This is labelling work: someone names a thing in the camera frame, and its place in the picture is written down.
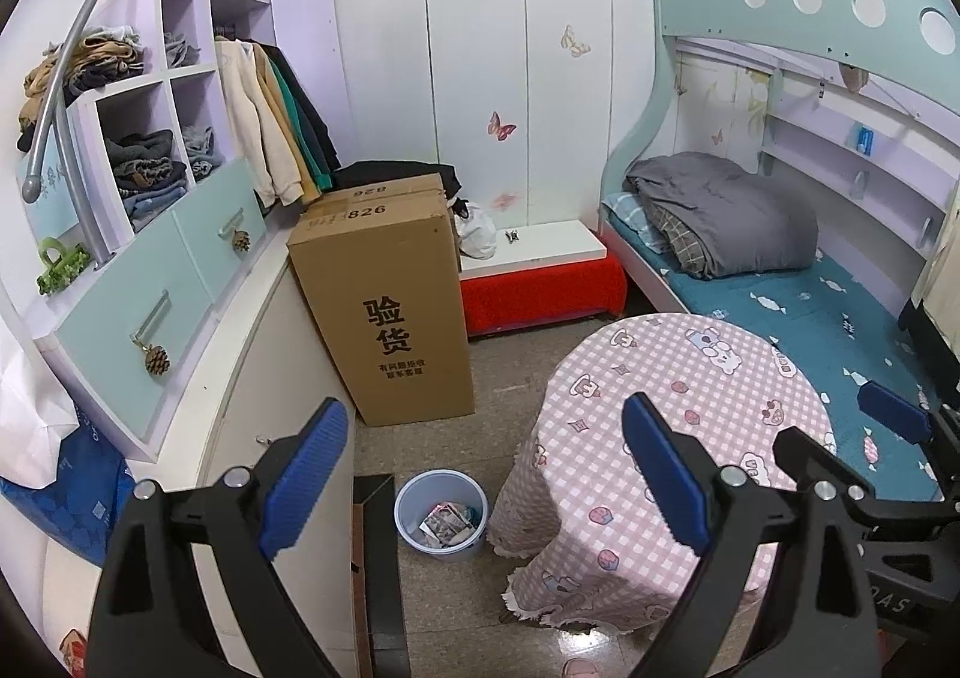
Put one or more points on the cream hanging cloth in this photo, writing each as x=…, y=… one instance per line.
x=945, y=258

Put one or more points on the white cloth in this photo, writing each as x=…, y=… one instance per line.
x=30, y=415

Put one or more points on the black brown flat board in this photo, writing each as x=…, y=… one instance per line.
x=379, y=573

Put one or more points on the blue plastic bin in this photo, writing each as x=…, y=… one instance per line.
x=409, y=505

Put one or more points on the plain cardboard box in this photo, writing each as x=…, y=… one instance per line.
x=390, y=183

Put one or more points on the grey duvet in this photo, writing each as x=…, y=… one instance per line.
x=735, y=213

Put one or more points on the brown hanging ornament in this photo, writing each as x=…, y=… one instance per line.
x=855, y=78

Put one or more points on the curved grey metal pole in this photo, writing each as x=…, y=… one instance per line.
x=30, y=187

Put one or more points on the cream hanging jacket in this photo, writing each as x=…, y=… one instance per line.
x=255, y=123

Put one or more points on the large printed cardboard box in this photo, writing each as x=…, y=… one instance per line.
x=375, y=273

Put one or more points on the pink slipper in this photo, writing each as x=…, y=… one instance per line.
x=581, y=670

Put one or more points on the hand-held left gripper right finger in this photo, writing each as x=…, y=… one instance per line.
x=664, y=472

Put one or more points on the white lilac wardrobe unit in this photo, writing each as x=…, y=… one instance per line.
x=247, y=363

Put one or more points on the tan and dark clothes pile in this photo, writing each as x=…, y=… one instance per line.
x=90, y=59

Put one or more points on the blue grey folded clothes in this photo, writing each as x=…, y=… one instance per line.
x=202, y=149

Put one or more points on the black clothes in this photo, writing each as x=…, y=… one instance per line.
x=412, y=169

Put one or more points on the red bench with white top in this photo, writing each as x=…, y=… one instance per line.
x=540, y=295

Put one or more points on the blue bag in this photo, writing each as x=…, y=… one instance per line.
x=75, y=498

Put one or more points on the green hanging garment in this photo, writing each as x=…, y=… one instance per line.
x=305, y=138

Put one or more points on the tan hanging jacket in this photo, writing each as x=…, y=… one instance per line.
x=289, y=138

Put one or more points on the white plastic bag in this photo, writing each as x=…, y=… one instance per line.
x=476, y=232

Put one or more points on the blue checked pillow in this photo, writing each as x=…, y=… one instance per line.
x=626, y=209

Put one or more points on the beige butterfly sticker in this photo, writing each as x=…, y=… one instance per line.
x=576, y=40

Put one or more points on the dark hanging cloth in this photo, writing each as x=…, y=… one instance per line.
x=919, y=318

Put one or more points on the green hair claw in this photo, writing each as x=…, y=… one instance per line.
x=64, y=265

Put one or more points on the pink butterfly sticker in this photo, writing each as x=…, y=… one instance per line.
x=501, y=127

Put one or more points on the small blue box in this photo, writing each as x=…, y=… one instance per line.
x=865, y=139

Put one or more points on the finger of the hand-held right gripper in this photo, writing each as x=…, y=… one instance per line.
x=802, y=453
x=892, y=412

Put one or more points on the grey and blue clothes pile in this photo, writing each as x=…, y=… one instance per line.
x=142, y=164

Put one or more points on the pine cone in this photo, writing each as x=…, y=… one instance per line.
x=241, y=241
x=157, y=359

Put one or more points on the black hanging coat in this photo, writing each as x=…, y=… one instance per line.
x=315, y=115

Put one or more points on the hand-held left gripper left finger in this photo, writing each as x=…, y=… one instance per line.
x=304, y=483

